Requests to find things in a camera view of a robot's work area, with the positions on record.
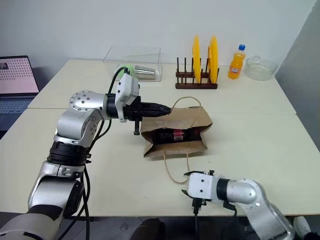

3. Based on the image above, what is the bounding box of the green sponge ball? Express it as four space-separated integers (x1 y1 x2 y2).
117 63 135 76

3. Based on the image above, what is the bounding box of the dark bottle with red label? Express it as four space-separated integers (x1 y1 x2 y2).
156 127 201 145

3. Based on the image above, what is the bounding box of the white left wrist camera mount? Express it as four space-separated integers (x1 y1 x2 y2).
114 72 141 123

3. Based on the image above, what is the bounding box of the dark wooden dish rack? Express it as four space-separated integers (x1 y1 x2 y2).
175 57 219 90

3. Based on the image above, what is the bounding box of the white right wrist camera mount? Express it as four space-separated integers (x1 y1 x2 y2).
187 172 221 201

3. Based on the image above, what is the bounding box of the brown paper bag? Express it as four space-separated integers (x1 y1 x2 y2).
140 96 214 185

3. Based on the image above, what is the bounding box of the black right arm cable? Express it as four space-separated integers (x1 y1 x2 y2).
191 199 238 240

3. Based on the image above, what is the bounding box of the clear glass bowl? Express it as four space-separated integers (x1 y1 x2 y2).
244 55 279 82

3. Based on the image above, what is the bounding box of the yellow plate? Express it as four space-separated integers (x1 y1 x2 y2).
192 35 202 84
207 35 220 84

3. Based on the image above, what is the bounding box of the stainless steel cup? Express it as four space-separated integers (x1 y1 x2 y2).
134 65 157 80

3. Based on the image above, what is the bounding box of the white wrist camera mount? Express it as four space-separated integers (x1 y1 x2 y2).
114 72 141 123
187 172 221 201

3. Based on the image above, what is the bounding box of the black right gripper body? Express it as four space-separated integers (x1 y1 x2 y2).
187 169 216 210

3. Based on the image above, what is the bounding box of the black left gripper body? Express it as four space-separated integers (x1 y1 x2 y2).
123 96 145 136

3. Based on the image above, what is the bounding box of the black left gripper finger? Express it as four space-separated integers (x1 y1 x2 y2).
142 101 173 112
142 108 173 118

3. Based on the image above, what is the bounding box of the orange soda bottle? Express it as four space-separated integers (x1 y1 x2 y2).
227 44 247 80

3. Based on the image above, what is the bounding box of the white shoe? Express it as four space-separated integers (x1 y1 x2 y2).
293 216 312 239

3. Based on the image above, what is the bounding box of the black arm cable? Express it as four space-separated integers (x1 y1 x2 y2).
63 64 134 240
191 199 238 240

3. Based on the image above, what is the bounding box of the dark rounded shape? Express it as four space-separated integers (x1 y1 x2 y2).
130 217 166 240

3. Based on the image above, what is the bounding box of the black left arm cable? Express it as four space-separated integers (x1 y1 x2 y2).
63 64 134 240

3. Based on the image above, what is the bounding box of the open laptop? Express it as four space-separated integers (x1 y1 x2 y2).
0 55 40 133

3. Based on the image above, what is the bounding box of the clear plastic box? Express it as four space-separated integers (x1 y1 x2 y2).
103 46 164 83

